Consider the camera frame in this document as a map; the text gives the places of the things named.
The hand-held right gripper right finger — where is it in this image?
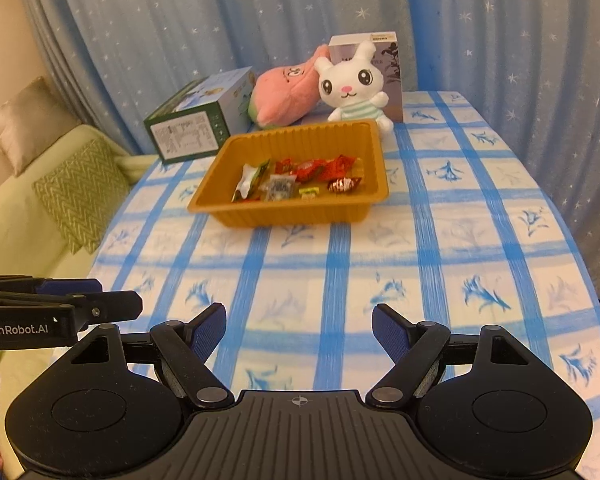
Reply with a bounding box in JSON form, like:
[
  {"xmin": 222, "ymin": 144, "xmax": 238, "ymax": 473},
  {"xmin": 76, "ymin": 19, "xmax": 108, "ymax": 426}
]
[{"xmin": 366, "ymin": 303, "xmax": 554, "ymax": 409}]

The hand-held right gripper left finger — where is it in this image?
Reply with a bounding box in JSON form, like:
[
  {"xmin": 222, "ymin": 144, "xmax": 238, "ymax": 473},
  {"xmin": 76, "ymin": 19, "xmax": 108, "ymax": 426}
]
[{"xmin": 44, "ymin": 302, "xmax": 234, "ymax": 412}]

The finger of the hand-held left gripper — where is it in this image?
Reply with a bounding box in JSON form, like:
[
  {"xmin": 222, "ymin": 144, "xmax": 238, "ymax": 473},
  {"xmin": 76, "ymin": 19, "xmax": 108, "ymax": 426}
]
[
  {"xmin": 0, "ymin": 290, "xmax": 144, "ymax": 332},
  {"xmin": 0, "ymin": 274, "xmax": 103, "ymax": 295}
]

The silver snack packet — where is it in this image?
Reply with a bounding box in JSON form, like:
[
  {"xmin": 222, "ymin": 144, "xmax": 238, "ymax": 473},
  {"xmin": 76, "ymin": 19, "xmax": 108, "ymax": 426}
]
[{"xmin": 231, "ymin": 158, "xmax": 272, "ymax": 202}]

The pink plush toy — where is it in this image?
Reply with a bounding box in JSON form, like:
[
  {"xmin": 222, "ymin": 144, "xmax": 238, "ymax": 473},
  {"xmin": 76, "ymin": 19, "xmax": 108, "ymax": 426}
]
[{"xmin": 250, "ymin": 45, "xmax": 331, "ymax": 128}]

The green zigzag cushion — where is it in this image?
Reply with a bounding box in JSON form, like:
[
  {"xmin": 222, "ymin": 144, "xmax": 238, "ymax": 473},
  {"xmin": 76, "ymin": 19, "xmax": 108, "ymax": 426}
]
[{"xmin": 32, "ymin": 139, "xmax": 131, "ymax": 255}]

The grey floral carton box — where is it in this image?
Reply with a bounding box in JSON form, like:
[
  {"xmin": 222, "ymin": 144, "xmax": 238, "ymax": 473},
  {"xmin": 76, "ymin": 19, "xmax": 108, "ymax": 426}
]
[{"xmin": 328, "ymin": 31, "xmax": 405, "ymax": 123}]

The yellow plastic tray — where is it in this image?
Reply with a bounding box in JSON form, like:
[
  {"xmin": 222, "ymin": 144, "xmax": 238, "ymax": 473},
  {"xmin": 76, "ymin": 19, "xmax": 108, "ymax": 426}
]
[{"xmin": 187, "ymin": 119, "xmax": 391, "ymax": 228}]

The red brown twisted candy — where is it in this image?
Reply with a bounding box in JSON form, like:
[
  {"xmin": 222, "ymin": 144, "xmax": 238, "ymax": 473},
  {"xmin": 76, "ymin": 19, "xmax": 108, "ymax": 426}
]
[{"xmin": 328, "ymin": 176, "xmax": 364, "ymax": 195}]

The green and white carton box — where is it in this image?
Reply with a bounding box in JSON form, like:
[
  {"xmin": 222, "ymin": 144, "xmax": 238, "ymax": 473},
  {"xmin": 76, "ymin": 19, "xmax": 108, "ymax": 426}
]
[{"xmin": 144, "ymin": 66, "xmax": 257, "ymax": 165}]

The blue starry curtain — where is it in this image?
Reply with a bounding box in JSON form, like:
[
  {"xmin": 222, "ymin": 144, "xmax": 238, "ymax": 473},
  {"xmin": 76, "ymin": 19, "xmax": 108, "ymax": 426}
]
[{"xmin": 17, "ymin": 0, "xmax": 600, "ymax": 303}]

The clear dark snack packet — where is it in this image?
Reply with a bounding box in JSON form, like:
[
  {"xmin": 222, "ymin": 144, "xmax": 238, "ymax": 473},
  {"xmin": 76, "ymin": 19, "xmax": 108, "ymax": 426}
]
[{"xmin": 264, "ymin": 174, "xmax": 297, "ymax": 202}]

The red pillow snack packet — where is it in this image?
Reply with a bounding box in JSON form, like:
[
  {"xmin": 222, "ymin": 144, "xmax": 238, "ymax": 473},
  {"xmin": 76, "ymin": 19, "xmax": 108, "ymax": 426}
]
[{"xmin": 292, "ymin": 158, "xmax": 331, "ymax": 184}]

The beige cushion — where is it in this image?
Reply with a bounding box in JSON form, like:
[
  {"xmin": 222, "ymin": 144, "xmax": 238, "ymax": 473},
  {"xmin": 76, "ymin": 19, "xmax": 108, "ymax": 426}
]
[{"xmin": 0, "ymin": 76, "xmax": 83, "ymax": 177}]

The blue checked tablecloth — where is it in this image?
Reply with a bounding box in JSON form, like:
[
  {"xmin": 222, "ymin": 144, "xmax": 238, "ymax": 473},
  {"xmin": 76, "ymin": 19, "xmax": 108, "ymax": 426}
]
[{"xmin": 87, "ymin": 91, "xmax": 600, "ymax": 480}]

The white bunny plush toy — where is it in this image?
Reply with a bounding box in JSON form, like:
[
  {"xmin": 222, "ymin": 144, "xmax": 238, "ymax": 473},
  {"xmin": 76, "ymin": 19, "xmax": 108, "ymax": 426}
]
[{"xmin": 313, "ymin": 41, "xmax": 395, "ymax": 133}]

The large red candy packet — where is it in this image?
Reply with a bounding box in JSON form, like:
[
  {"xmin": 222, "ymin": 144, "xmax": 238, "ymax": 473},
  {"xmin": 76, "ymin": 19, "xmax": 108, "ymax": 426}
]
[{"xmin": 325, "ymin": 155, "xmax": 357, "ymax": 181}]

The light green sofa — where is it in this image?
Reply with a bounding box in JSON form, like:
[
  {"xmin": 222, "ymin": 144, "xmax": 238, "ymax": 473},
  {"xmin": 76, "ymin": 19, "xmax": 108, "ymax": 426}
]
[{"xmin": 0, "ymin": 125, "xmax": 133, "ymax": 368}]

